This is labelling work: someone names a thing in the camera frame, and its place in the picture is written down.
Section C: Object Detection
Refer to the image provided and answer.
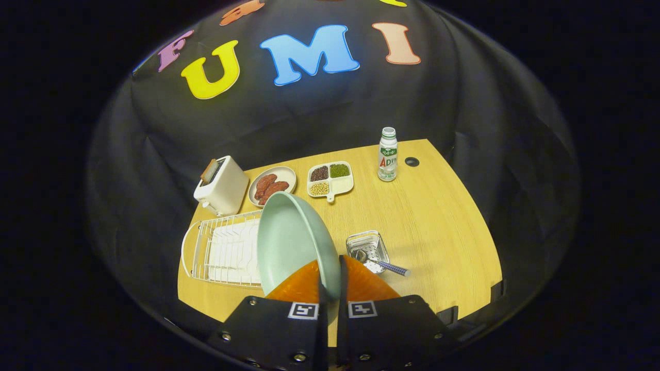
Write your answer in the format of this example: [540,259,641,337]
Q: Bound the pale green plate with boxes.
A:
[256,192,342,300]

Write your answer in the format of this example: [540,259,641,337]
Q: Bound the white drink bottle green label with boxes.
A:
[377,127,399,182]

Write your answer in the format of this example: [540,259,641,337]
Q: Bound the spoon with patterned handle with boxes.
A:
[352,249,411,278]

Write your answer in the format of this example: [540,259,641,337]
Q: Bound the white divided tray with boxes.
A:
[307,161,354,203]

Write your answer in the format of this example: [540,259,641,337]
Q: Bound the white wire dish rack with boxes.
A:
[180,210,263,287]

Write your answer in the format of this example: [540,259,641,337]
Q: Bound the toast bread slice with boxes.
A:
[200,159,220,185]

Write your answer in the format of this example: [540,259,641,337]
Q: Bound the red sausage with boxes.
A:
[254,174,278,200]
[259,181,290,206]

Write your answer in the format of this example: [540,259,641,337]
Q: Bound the metal wire basket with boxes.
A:
[345,230,391,275]

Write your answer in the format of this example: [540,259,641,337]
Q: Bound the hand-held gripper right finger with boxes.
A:
[336,255,457,371]

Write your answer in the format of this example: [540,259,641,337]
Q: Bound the black backdrop cloth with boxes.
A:
[85,0,581,335]

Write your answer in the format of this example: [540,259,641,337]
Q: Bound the small beige plate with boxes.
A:
[248,166,298,208]

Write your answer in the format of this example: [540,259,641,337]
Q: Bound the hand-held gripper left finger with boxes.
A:
[206,259,329,371]

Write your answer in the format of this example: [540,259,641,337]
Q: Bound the white toaster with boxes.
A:
[193,156,250,217]

